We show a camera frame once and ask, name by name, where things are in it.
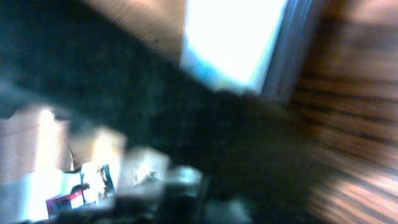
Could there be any Samsung Galaxy smartphone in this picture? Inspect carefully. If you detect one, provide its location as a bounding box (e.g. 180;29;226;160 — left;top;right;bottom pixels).
179;0;325;104

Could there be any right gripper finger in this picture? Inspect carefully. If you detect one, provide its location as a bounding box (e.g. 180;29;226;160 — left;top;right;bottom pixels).
1;1;311;223

